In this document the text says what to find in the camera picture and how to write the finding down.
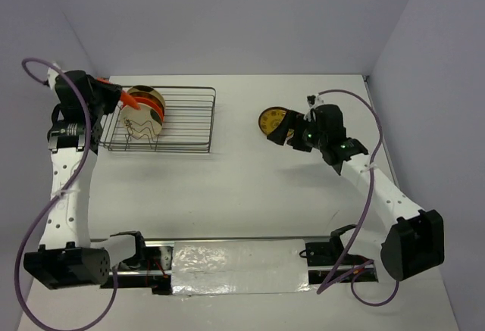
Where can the pink floral plate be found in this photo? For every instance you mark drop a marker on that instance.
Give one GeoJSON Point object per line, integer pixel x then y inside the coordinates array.
{"type": "Point", "coordinates": [142, 123]}

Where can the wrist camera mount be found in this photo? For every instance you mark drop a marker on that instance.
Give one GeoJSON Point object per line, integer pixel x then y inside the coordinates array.
{"type": "Point", "coordinates": [52, 75]}
{"type": "Point", "coordinates": [315, 101]}

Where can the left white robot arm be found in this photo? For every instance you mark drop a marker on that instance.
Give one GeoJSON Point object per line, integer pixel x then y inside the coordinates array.
{"type": "Point", "coordinates": [66, 256]}

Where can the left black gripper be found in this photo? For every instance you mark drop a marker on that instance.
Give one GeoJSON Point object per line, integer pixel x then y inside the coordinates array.
{"type": "Point", "coordinates": [112, 89]}

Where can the yellow plate brown rim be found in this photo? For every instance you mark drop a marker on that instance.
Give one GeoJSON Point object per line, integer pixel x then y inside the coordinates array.
{"type": "Point", "coordinates": [140, 88]}

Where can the black metal base rail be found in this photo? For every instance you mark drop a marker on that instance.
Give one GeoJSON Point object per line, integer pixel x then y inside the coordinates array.
{"type": "Point", "coordinates": [153, 272]}

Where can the silver foil sheet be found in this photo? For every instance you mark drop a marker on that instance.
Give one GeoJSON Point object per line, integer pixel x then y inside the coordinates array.
{"type": "Point", "coordinates": [239, 267]}

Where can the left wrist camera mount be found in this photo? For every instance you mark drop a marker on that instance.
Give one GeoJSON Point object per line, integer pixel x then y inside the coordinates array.
{"type": "Point", "coordinates": [52, 75]}

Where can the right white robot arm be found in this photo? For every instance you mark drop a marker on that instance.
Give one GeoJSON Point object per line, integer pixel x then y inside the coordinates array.
{"type": "Point", "coordinates": [415, 237]}

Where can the metal wire dish rack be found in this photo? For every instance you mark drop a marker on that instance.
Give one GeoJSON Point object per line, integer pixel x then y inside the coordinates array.
{"type": "Point", "coordinates": [187, 125]}

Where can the yellow patterned plate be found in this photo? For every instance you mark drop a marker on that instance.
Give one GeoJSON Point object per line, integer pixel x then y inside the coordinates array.
{"type": "Point", "coordinates": [270, 119]}

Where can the orange plate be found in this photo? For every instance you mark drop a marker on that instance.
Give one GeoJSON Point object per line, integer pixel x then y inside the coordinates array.
{"type": "Point", "coordinates": [146, 101]}
{"type": "Point", "coordinates": [125, 98]}

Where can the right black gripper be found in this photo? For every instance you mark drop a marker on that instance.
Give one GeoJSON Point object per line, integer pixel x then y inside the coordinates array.
{"type": "Point", "coordinates": [280, 134]}

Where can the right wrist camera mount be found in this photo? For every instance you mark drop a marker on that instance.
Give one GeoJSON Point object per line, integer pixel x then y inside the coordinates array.
{"type": "Point", "coordinates": [315, 101]}

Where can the orange plate front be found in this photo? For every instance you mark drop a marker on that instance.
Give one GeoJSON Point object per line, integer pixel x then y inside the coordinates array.
{"type": "Point", "coordinates": [125, 98]}

